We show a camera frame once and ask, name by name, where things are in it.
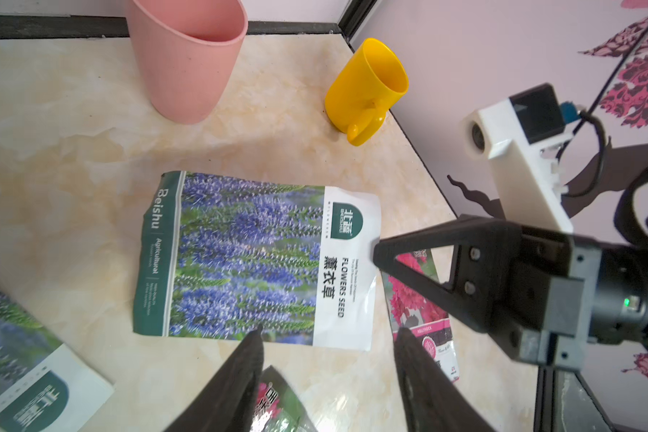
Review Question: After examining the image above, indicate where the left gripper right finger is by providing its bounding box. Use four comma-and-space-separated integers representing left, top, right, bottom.
393, 328, 492, 431

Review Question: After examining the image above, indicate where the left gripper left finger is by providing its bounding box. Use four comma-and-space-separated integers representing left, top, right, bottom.
167, 329, 265, 431

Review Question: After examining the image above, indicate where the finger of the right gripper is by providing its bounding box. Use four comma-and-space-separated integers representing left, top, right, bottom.
373, 216, 522, 332

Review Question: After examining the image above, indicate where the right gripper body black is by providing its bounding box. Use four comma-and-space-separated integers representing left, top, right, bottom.
489, 227, 648, 372

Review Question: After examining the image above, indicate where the pink flower seed packet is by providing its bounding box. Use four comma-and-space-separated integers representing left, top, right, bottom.
250, 366, 317, 432

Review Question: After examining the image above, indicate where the pink flower packet edge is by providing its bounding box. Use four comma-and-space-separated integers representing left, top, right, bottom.
381, 272, 460, 383

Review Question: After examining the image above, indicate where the lavender seed packet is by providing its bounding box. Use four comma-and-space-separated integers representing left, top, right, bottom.
132, 171, 381, 351
0, 291, 113, 431

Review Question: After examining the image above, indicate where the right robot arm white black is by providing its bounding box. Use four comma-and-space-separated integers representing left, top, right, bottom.
373, 167, 648, 371

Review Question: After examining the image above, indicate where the yellow mug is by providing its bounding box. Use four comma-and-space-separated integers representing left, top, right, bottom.
325, 38, 409, 147

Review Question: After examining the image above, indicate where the pink cup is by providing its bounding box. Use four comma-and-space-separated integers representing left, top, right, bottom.
126, 0, 248, 124

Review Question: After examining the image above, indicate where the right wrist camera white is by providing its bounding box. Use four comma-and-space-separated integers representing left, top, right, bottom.
461, 83, 573, 234

